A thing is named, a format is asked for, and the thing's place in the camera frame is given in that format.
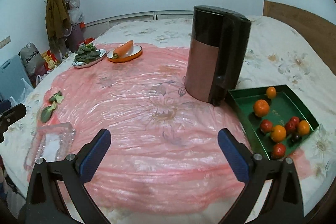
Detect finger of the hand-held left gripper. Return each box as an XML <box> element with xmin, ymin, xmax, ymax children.
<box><xmin>0</xmin><ymin>104</ymin><xmax>27</xmax><ymax>144</ymax></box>

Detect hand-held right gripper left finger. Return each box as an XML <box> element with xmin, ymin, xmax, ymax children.
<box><xmin>25</xmin><ymin>128</ymin><xmax>111</xmax><ymax>224</ymax></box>

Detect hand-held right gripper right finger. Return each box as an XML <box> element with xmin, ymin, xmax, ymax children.
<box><xmin>218</xmin><ymin>128</ymin><xmax>306</xmax><ymax>224</ymax></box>

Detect green tray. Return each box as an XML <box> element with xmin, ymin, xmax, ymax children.
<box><xmin>227</xmin><ymin>84</ymin><xmax>319</xmax><ymax>161</ymax></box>

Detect white plastic bag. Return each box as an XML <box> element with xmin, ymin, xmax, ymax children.
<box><xmin>10</xmin><ymin>78</ymin><xmax>34</xmax><ymax>104</ymax></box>

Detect bok choy piece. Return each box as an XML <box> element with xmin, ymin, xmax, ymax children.
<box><xmin>49</xmin><ymin>91</ymin><xmax>65</xmax><ymax>104</ymax></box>
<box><xmin>41</xmin><ymin>103</ymin><xmax>57</xmax><ymax>123</ymax></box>

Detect pink plastic sheet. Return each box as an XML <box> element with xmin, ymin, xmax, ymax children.
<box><xmin>28</xmin><ymin>43</ymin><xmax>307</xmax><ymax>210</ymax></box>

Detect grey printed bag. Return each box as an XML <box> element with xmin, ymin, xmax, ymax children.
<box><xmin>20</xmin><ymin>42</ymin><xmax>46</xmax><ymax>75</ymax></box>

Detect yellow and red boxes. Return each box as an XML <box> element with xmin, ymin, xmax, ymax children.
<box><xmin>42</xmin><ymin>49</ymin><xmax>59</xmax><ymax>71</ymax></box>

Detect white striped plate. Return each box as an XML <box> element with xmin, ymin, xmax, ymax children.
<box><xmin>72</xmin><ymin>49</ymin><xmax>107</xmax><ymax>69</ymax></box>

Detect pile of green leaves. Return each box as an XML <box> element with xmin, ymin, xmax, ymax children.
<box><xmin>75</xmin><ymin>43</ymin><xmax>101</xmax><ymax>63</ymax></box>

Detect black and copper kettle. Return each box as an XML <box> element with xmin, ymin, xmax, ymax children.
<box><xmin>184</xmin><ymin>5</ymin><xmax>251</xmax><ymax>107</ymax></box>

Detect purple bin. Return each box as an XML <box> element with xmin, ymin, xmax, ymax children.
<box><xmin>67</xmin><ymin>25</ymin><xmax>84</xmax><ymax>52</ymax></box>

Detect olive coat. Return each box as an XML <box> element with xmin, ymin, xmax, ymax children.
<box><xmin>45</xmin><ymin>0</ymin><xmax>70</xmax><ymax>42</ymax></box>

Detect carrot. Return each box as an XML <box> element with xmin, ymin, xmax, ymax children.
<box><xmin>112</xmin><ymin>40</ymin><xmax>134</xmax><ymax>60</ymax></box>

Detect orange rimmed dish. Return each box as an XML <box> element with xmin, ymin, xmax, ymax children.
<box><xmin>106</xmin><ymin>45</ymin><xmax>143</xmax><ymax>63</ymax></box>

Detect pile of plastic bags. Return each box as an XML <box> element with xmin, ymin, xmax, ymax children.
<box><xmin>67</xmin><ymin>0</ymin><xmax>84</xmax><ymax>24</ymax></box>

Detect wooden bed frame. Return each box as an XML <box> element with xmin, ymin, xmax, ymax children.
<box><xmin>263</xmin><ymin>0</ymin><xmax>336</xmax><ymax>224</ymax></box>

